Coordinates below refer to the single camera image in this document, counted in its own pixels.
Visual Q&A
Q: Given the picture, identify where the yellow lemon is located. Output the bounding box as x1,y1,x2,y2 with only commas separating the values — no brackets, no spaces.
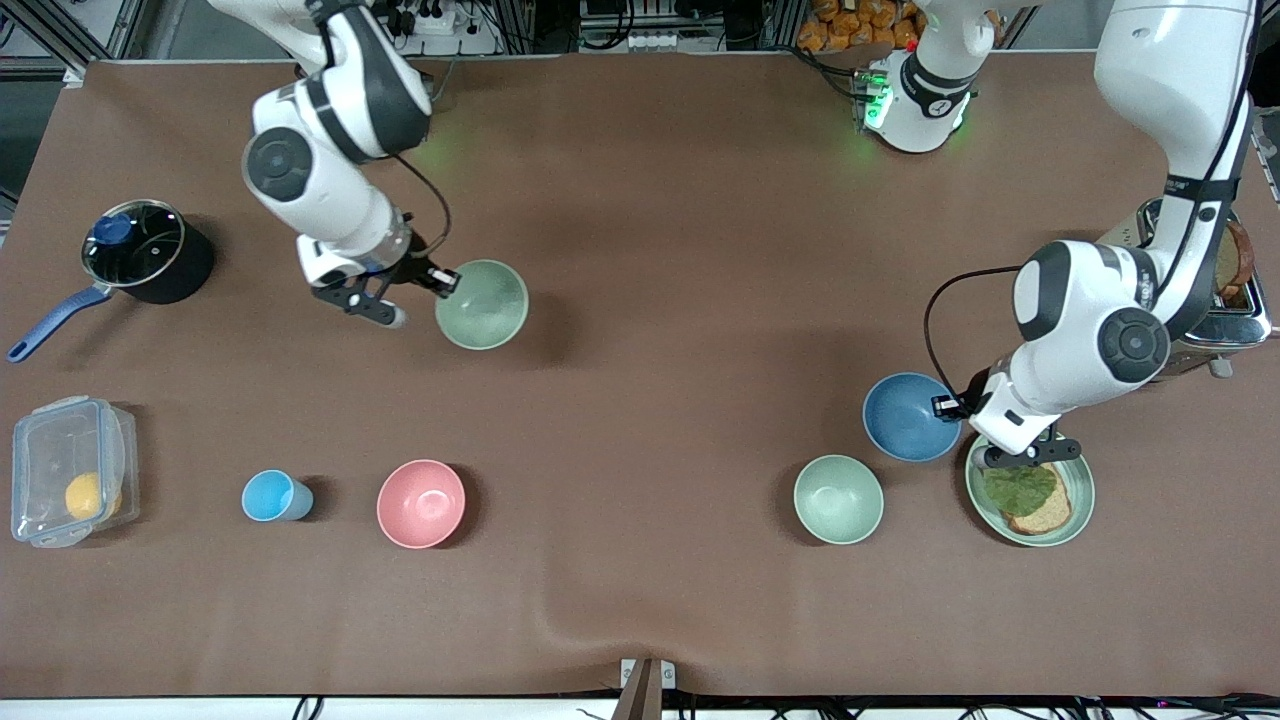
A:
65,472,123,521

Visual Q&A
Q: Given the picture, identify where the light blue cup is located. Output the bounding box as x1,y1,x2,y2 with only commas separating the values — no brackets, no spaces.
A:
241,469,315,523

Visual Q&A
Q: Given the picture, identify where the silver toaster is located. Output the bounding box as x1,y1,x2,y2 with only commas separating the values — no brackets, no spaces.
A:
1095,198,1276,381

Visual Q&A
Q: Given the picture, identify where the bag of orange snacks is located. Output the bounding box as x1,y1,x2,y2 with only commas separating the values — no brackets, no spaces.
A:
797,0,926,53

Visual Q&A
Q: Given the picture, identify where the aluminium frame profile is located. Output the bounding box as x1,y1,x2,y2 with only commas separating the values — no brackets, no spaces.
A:
10,0,131,63

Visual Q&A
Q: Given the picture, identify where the green lettuce leaf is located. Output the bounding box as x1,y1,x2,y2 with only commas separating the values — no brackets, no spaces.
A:
983,464,1059,518

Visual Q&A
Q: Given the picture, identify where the light green plate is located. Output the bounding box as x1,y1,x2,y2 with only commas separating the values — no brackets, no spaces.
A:
965,435,1097,548

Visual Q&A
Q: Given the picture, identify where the pink bowl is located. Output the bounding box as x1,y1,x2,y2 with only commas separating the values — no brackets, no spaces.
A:
376,459,467,550

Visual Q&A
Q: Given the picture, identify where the clear plastic food container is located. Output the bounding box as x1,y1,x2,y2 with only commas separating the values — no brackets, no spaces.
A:
10,396,141,549

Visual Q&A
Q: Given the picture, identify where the glass lid blue knob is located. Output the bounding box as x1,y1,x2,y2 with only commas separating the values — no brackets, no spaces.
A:
82,200,187,288

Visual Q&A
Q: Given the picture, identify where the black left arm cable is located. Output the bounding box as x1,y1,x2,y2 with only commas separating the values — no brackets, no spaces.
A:
923,264,1023,403

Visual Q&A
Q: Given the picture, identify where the brown table cloth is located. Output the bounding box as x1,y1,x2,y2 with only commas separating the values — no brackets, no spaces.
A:
0,52,1280,699

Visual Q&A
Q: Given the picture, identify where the brown toast slice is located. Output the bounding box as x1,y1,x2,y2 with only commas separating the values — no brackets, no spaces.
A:
1213,218,1257,301

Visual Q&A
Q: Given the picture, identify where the white power strip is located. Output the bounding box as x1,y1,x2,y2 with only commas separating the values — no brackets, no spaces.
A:
395,0,501,56

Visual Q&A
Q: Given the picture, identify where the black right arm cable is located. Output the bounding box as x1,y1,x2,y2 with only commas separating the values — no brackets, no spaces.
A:
393,153,454,263

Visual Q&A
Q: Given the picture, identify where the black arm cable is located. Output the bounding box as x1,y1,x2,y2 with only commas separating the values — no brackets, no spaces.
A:
923,264,1023,403
393,153,454,263

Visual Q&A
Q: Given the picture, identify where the black pot blue handle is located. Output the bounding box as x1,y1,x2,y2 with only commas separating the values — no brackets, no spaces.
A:
5,199,216,364

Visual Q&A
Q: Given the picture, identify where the blue bowl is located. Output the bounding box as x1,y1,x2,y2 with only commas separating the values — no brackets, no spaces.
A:
863,372,963,463

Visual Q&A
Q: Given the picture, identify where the wholegrain bread slice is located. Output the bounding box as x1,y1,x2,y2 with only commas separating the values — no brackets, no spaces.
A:
1000,462,1074,536

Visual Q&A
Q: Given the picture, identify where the light green bowl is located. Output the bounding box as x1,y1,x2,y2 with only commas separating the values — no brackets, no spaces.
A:
793,454,885,546
435,259,530,351

